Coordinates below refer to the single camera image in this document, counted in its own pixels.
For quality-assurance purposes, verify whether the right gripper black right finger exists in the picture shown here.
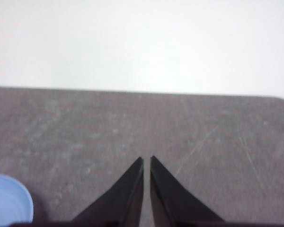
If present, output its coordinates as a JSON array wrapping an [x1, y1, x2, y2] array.
[[150, 155, 226, 223]]

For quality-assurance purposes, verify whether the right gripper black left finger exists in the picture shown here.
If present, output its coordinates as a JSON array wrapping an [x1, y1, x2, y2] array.
[[72, 156, 144, 223]]

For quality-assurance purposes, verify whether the blue plate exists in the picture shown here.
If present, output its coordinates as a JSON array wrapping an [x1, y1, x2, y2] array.
[[0, 172, 35, 225]]

